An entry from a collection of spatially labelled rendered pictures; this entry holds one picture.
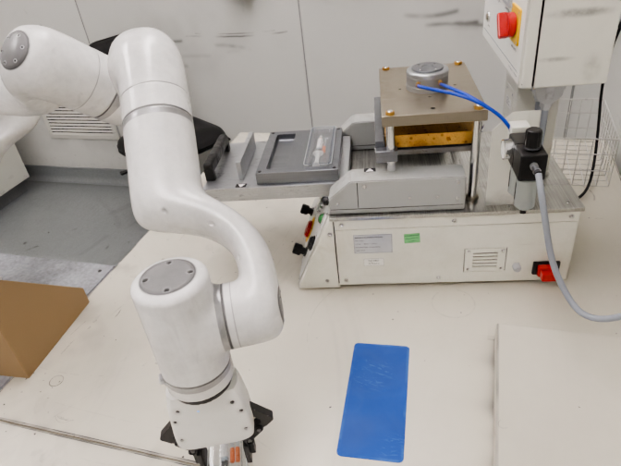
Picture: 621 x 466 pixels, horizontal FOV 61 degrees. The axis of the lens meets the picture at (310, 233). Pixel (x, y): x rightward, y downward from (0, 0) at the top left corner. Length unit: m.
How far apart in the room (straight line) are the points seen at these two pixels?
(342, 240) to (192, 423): 0.48
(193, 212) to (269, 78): 2.16
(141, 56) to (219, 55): 2.10
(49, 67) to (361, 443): 0.71
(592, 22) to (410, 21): 1.64
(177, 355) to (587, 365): 0.63
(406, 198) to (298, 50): 1.76
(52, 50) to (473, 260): 0.80
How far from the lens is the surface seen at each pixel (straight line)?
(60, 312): 1.19
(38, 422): 1.06
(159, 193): 0.64
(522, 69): 0.92
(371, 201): 0.99
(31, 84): 0.86
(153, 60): 0.73
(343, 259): 1.06
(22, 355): 1.13
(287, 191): 1.05
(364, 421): 0.89
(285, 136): 1.21
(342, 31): 2.58
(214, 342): 0.59
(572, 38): 0.93
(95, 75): 0.87
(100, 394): 1.05
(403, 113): 0.96
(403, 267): 1.07
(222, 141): 1.19
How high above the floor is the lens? 1.47
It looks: 34 degrees down
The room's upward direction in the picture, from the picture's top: 7 degrees counter-clockwise
